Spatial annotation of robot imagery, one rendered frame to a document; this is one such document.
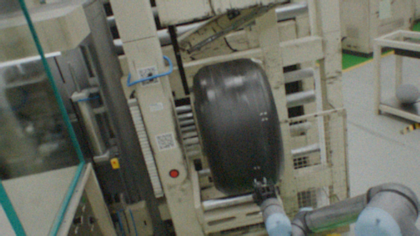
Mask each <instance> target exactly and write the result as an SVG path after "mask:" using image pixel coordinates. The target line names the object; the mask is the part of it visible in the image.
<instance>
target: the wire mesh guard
mask: <svg viewBox="0 0 420 236"><path fill-rule="evenodd" d="M338 112H343V117H342V123H343V128H341V129H343V133H340V134H343V136H344V137H342V138H344V142H343V143H344V147H342V148H344V149H345V156H343V157H345V160H344V161H345V162H346V165H345V166H346V169H344V170H346V182H345V183H346V187H347V190H346V191H347V198H350V197H351V188H350V174H349V147H348V119H347V107H340V108H336V109H333V110H330V111H324V112H318V113H315V114H309V115H306V116H300V117H295V118H291V119H285V120H280V121H279V122H280V125H282V124H287V126H288V123H290V122H296V121H298V124H299V121H300V120H305V119H311V118H314V117H320V120H321V116H326V115H329V114H330V115H331V114H335V113H336V122H337V120H339V119H337V113H338ZM332 121H334V120H332V119H331V128H332V126H333V125H332ZM323 123H327V122H326V121H325V122H323ZM320 124H322V123H320ZM336 125H337V129H336V130H337V132H338V124H336ZM305 127H306V126H304V131H303V132H305ZM298 128H301V127H298ZM322 128H324V127H322ZM318 129H321V128H318ZM330 131H332V135H329V136H332V137H333V129H332V130H330ZM326 132H329V131H327V125H326ZM298 133H299V136H300V131H299V132H298ZM322 133H323V132H322V129H321V136H322ZM316 134H320V133H315V135H316ZM320 138H322V142H321V143H322V144H323V143H324V142H323V137H320ZM315 139H319V138H315ZM338 139H341V138H338V134H337V144H338ZM333 140H335V139H332V147H333ZM340 144H342V143H340ZM340 153H342V152H340ZM303 156H305V155H303ZM303 156H300V157H302V160H300V161H303ZM306 156H307V165H308V160H309V159H308V154H307V155H306ZM337 158H340V157H337ZM334 159H336V158H334ZM188 161H189V166H190V169H191V160H190V157H188ZM334 163H337V162H334ZM334 163H332V164H334ZM309 164H312V163H309ZM334 167H335V166H334ZM334 167H332V168H334ZM337 167H339V166H337ZM343 175H345V174H343ZM341 180H342V179H340V188H338V189H341V188H343V187H341ZM334 181H335V187H336V185H338V184H336V179H335V180H334ZM256 227H257V226H255V228H254V229H247V230H246V229H245V230H242V229H240V231H238V232H233V231H231V232H233V233H230V234H224V235H222V234H221V233H220V234H221V235H218V236H237V235H242V234H248V233H253V232H258V231H262V230H267V229H266V226H263V227H257V228H256ZM241 230H242V231H241Z"/></svg>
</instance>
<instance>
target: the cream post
mask: <svg viewBox="0 0 420 236"><path fill-rule="evenodd" d="M110 3H111V7H112V9H113V13H114V17H115V19H116V23H117V28H118V30H119V34H120V37H121V42H122V46H123V48H124V52H125V55H126V59H127V63H128V66H129V70H130V73H131V77H132V81H136V80H139V78H138V74H137V71H136V69H139V68H143V67H148V66H154V65H156V69H157V74H162V73H165V72H166V67H165V64H164V59H163V54H162V51H161V47H160V43H159V38H158V33H157V30H156V25H155V22H154V18H153V12H152V9H151V4H150V1H149V0H110ZM159 81H160V84H155V85H151V86H146V87H141V83H140V82H139V83H137V84H134V88H135V91H136V95H137V99H138V102H139V104H140V106H141V111H142V115H143V117H144V122H145V125H146V129H147V132H148V136H149V140H150V142H151V147H152V151H153V153H154V158H155V160H156V164H157V168H158V171H159V175H160V178H161V183H162V187H163V189H164V193H165V196H166V200H167V204H168V207H169V211H170V214H171V218H172V222H173V225H174V229H175V232H176V236H206V234H205V233H204V228H203V224H199V222H198V218H197V215H196V209H195V206H194V194H193V192H194V188H193V177H192V173H191V169H190V166H189V161H188V156H187V153H186V148H185V145H184V140H183V135H182V132H181V127H180V124H179V119H178V117H177V114H176V109H175V105H174V101H173V96H172V93H171V88H170V85H169V80H168V76H162V77H159ZM158 102H162V106H163V109H162V110H158V111H153V112H151V108H150V104H155V103H158ZM168 132H172V134H173V137H174V141H175V144H176V148H173V149H168V150H162V151H159V149H158V145H157V142H156V138H155V135H159V134H165V133H168ZM172 170H175V171H177V176H175V177H173V176H171V171H172Z"/></svg>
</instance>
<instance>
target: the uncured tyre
mask: <svg viewBox="0 0 420 236"><path fill-rule="evenodd" d="M192 81H193V93H194V100H195V103H196V110H197V116H198V119H199V125H200V129H201V134H202V140H203V143H204V150H205V153H206V158H207V163H208V167H209V171H210V174H211V178H212V181H213V184H214V186H215V189H216V190H218V191H220V192H222V193H223V194H225V195H238V194H244V193H247V192H254V186H253V183H254V185H256V183H255V179H256V182H259V181H260V182H261V183H262V182H264V177H265V178H266V182H270V185H271V180H272V182H273V184H274V185H276V184H277V183H278V182H279V180H280V178H281V176H282V175H283V173H284V147H283V137H282V133H281V126H280V122H279V117H278V112H277V109H276V103H275V100H274V96H273V92H272V90H271V86H270V84H269V81H268V78H267V76H266V73H265V71H264V69H263V67H262V66H261V65H260V64H258V63H257V62H254V61H252V60H251V59H250V58H239V59H233V60H230V61H224V62H219V63H214V64H209V65H205V66H203V67H201V68H199V70H198V71H197V73H196V74H195V76H194V77H193V79H192ZM230 109H235V110H232V111H227V110H230ZM221 111H226V112H221ZM263 111H267V114H268V117H269V121H267V122H261V116H260V112H263ZM217 112H221V113H217ZM255 165H261V169H260V170H254V171H253V166H255ZM270 178H271V180H270Z"/></svg>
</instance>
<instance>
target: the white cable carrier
mask: <svg viewBox="0 0 420 236"><path fill-rule="evenodd" d="M133 96H134V97H133V98H132V97H131V99H129V97H128V100H127V101H128V103H130V102H135V101H138V99H137V95H133ZM140 108H141V106H139V104H134V105H131V106H130V111H131V114H132V117H133V121H134V124H135V128H136V131H137V135H138V138H139V141H141V147H142V151H143V154H144V158H145V161H146V164H147V167H148V171H149V173H150V176H151V182H152V185H153V188H154V191H155V194H156V193H159V192H164V189H163V186H162V183H161V179H160V176H159V171H158V168H157V165H156V162H155V158H154V156H153V150H152V147H151V143H150V140H149V136H148V133H147V129H146V126H145V123H144V118H143V114H142V113H141V109H140Z"/></svg>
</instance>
